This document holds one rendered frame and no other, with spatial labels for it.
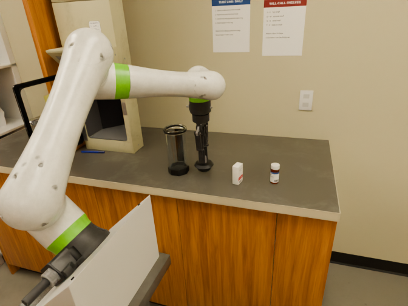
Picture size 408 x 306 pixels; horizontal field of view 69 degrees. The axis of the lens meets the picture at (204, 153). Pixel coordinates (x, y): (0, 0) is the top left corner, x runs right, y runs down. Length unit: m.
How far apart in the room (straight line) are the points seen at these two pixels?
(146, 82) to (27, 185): 0.49
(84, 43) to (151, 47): 1.15
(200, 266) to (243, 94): 0.99
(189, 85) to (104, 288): 0.67
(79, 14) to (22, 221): 1.14
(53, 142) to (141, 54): 1.33
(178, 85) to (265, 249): 0.82
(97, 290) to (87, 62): 0.54
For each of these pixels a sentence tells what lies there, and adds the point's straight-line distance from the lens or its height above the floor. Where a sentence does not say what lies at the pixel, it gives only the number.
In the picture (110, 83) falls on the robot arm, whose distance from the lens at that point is 0.99.
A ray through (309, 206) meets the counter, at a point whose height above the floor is 0.94.
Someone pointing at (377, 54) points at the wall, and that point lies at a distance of 1.78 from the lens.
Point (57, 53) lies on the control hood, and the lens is 1.63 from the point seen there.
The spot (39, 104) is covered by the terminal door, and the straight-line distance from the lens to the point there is 1.64.
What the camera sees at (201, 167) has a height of 1.00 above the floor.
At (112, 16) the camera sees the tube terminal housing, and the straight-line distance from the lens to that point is 1.56.
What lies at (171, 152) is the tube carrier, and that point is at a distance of 1.37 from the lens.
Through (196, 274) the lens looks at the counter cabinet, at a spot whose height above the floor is 0.41.
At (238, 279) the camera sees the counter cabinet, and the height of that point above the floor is 0.44.
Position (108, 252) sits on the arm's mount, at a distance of 0.76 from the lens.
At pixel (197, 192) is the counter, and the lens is 1.29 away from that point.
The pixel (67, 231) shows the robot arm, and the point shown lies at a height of 1.15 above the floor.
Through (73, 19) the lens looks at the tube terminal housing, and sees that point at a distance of 1.68.
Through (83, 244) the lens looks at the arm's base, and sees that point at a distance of 0.86.
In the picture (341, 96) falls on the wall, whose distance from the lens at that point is 1.80.
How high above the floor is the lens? 1.65
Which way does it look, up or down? 26 degrees down
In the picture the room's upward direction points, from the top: 3 degrees counter-clockwise
